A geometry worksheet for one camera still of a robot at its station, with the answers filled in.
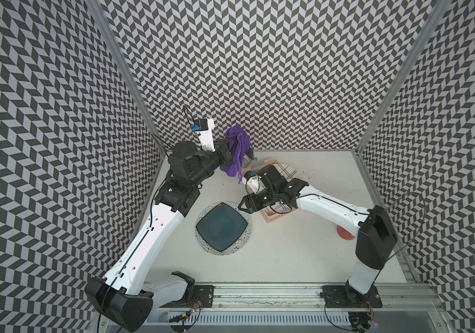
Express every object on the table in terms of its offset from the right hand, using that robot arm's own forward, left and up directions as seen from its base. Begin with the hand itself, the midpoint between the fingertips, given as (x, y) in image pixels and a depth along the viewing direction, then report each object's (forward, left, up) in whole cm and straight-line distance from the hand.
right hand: (246, 206), depth 80 cm
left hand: (+7, +2, +28) cm, 29 cm away
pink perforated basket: (0, -9, -11) cm, 14 cm away
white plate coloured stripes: (+24, -19, -8) cm, 32 cm away
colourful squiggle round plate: (-9, +3, -14) cm, 17 cm away
